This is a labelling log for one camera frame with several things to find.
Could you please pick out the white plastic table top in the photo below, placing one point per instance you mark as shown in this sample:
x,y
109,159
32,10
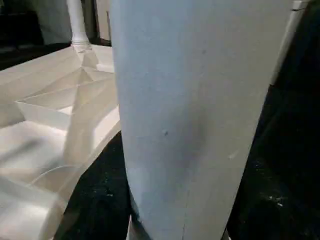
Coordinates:
x,y
40,140

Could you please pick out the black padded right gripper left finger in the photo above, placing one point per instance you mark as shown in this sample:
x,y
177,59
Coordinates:
x,y
95,205

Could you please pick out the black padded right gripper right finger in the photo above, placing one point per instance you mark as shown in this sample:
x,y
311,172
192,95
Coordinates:
x,y
280,215

